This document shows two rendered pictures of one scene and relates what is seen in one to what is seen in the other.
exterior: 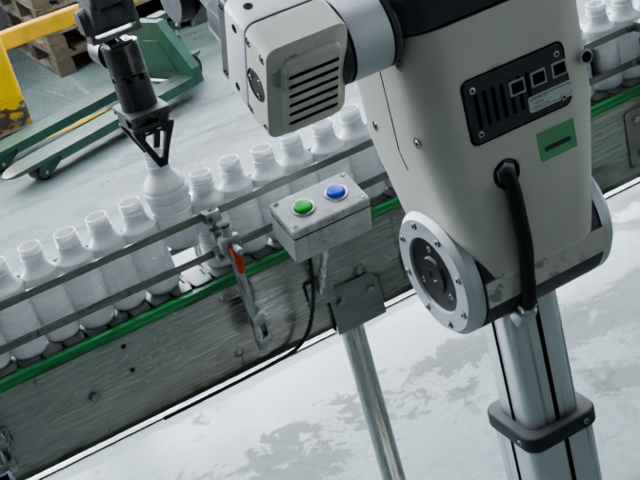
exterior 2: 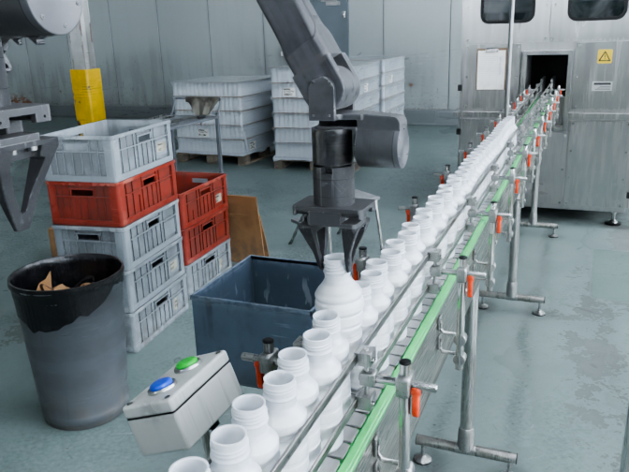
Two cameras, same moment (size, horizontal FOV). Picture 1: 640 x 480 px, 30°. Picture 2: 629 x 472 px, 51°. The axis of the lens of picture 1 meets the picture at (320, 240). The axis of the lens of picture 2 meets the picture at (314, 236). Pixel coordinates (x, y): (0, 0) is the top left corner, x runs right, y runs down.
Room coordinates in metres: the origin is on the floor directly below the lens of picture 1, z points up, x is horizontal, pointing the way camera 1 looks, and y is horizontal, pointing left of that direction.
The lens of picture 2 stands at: (2.38, -0.45, 1.54)
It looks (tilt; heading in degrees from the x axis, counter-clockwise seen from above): 17 degrees down; 133
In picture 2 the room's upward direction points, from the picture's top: 2 degrees counter-clockwise
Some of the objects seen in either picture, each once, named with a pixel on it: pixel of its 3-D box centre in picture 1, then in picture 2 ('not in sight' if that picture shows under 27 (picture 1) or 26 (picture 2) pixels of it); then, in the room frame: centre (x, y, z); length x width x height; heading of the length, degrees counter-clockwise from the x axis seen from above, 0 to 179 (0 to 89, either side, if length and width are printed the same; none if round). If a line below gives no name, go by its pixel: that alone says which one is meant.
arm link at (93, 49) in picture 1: (107, 34); (361, 121); (1.83, 0.23, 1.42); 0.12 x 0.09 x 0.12; 20
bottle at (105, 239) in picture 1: (113, 260); (371, 320); (1.77, 0.33, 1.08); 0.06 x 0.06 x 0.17
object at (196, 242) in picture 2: not in sight; (181, 232); (-1.03, 1.94, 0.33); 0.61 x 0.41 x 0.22; 113
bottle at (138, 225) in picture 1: (147, 245); (358, 334); (1.79, 0.27, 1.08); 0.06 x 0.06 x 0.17
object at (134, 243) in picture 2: not in sight; (121, 230); (-0.68, 1.32, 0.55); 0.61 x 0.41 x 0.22; 118
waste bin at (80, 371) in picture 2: not in sight; (77, 342); (-0.09, 0.71, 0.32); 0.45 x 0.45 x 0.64
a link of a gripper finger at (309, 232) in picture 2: (151, 136); (330, 238); (1.79, 0.21, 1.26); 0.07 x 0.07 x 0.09; 20
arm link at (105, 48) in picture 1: (122, 57); (337, 145); (1.80, 0.21, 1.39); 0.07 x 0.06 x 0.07; 20
